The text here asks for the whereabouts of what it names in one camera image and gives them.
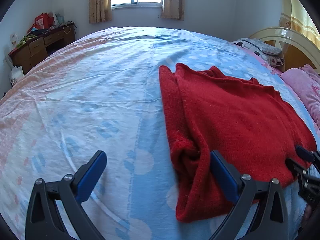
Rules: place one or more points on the cream wooden headboard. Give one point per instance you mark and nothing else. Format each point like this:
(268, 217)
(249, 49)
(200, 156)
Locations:
(297, 50)

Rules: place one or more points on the right beige curtain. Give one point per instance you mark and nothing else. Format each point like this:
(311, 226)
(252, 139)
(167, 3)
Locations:
(173, 9)

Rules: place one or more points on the pink floral pillow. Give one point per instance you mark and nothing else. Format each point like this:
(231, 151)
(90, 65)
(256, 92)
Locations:
(304, 81)

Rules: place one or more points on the red knitted sweater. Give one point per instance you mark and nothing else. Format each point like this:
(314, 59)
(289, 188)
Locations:
(251, 126)

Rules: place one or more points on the grey white folded blanket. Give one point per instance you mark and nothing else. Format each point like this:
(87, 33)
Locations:
(272, 55)

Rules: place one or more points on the left beige curtain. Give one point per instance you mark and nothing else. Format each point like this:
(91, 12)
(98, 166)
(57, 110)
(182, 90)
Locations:
(100, 11)

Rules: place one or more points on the blue pink bed sheet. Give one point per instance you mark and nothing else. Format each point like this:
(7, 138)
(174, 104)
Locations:
(102, 93)

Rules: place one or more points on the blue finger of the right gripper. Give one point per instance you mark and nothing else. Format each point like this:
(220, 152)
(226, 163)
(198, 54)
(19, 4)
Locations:
(304, 154)
(296, 169)

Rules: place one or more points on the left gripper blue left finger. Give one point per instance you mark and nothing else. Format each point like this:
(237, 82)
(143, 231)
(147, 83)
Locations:
(43, 219)

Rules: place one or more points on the red bag on desk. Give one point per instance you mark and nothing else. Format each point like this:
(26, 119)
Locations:
(43, 21)

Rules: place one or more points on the yellow curtain near headboard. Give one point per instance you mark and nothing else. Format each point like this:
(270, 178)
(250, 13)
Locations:
(294, 16)

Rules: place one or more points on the beige curtain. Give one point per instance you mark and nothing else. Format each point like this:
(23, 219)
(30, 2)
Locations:
(173, 9)
(100, 11)

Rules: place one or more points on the brown wooden desk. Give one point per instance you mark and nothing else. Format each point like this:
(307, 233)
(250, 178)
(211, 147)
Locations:
(39, 48)

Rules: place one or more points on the white paper bag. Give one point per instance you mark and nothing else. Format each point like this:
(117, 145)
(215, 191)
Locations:
(16, 75)

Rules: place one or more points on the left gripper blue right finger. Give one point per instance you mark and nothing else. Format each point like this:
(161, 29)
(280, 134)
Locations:
(270, 220)

